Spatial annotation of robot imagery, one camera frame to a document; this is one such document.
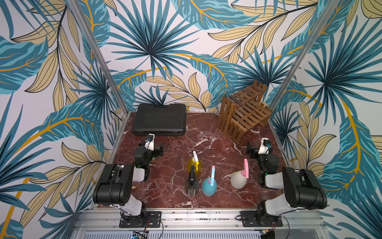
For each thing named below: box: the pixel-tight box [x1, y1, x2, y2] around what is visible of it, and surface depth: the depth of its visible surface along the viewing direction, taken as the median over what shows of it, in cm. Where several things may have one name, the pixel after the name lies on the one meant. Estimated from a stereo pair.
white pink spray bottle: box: [229, 158, 250, 190], surface depth 79 cm
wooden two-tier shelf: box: [217, 80, 274, 145], surface depth 99 cm
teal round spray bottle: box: [201, 165, 218, 197], surface depth 78 cm
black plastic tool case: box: [132, 103, 187, 136], surface depth 109 cm
